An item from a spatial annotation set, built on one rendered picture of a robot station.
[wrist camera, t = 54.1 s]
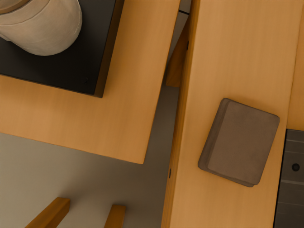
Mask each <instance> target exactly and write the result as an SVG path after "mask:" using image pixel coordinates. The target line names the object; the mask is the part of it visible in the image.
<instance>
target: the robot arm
mask: <svg viewBox="0 0 304 228"><path fill-rule="evenodd" d="M81 26H82V11H81V7H80V5H79V2H78V0H0V37H2V38H3V39H5V40H6V41H12V42H13V43H14V44H16V45H17V46H19V47H20V48H22V49H23V50H25V51H27V52H29V53H32V54H35V55H40V56H49V55H54V54H57V53H60V52H62V51H64V50H66V49H67V48H69V47H70V46H71V45H72V44H73V43H74V41H75V40H76V38H77V37H78V35H79V32H80V30H81Z"/></svg>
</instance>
